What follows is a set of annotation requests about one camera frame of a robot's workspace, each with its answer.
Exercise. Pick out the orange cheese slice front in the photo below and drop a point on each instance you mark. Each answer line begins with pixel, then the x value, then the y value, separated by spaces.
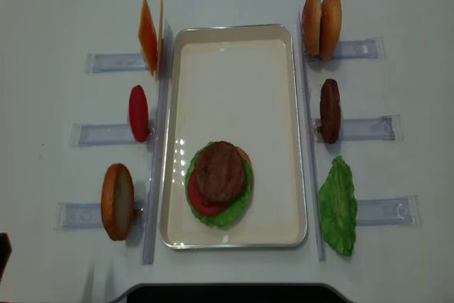
pixel 147 37

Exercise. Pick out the orange cheese slice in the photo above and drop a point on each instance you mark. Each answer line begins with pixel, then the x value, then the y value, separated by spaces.
pixel 159 41
pixel 147 37

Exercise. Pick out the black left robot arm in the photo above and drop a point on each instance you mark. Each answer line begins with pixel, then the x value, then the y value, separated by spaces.
pixel 5 252

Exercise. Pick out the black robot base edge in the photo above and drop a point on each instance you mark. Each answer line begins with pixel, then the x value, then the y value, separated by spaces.
pixel 234 293

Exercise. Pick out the brown meat patty on stack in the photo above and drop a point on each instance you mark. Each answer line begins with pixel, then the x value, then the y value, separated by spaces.
pixel 220 173

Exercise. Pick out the red tomato slice on stack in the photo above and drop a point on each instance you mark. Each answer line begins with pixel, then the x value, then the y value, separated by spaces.
pixel 201 205

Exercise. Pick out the green lettuce leaf on stack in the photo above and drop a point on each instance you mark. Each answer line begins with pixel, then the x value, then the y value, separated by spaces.
pixel 233 211

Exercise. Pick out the standing red tomato slice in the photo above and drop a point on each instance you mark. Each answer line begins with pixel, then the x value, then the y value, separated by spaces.
pixel 138 114

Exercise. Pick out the standing brown meat patty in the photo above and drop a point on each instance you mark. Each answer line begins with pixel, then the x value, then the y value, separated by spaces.
pixel 330 111

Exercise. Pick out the orange cheese slice rear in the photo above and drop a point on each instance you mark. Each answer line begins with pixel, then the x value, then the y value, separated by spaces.
pixel 159 41

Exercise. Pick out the standing green lettuce leaf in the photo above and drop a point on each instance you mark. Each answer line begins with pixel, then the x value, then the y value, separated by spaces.
pixel 338 208

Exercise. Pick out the clear tomato holder bar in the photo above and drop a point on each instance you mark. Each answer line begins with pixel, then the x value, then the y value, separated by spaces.
pixel 85 135

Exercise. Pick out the clear cheese holder bar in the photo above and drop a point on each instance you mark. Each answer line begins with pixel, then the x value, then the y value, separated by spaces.
pixel 123 62

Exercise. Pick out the clear lettuce holder bar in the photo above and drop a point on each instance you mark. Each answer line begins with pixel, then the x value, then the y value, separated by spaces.
pixel 400 211

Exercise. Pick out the bottom bun slice on tray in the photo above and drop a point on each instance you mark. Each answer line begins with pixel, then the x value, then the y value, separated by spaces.
pixel 248 172

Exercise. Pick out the white rectangular metal tray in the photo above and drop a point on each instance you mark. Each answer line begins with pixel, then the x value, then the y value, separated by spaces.
pixel 235 84

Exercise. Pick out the standing bun slice left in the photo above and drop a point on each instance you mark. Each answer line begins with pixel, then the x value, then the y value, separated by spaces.
pixel 117 202

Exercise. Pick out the standing bun top outer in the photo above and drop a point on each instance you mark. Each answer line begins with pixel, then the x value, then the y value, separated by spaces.
pixel 310 24

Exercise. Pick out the standing bun top inner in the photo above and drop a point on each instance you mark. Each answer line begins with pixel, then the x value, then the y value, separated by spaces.
pixel 331 21

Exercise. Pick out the clear patty holder bar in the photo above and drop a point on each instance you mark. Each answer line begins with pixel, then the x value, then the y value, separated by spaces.
pixel 383 128

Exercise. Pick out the clear right bun holder bar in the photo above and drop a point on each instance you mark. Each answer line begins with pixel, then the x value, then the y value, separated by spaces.
pixel 370 48

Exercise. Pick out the clear bun holder bar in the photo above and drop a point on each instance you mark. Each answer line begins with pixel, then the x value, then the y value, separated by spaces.
pixel 370 48
pixel 72 216

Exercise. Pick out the clear left bun holder bar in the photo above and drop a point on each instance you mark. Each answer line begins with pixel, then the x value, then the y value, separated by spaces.
pixel 72 216

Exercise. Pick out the left clear acrylic rail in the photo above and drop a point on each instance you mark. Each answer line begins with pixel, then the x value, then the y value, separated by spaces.
pixel 160 142

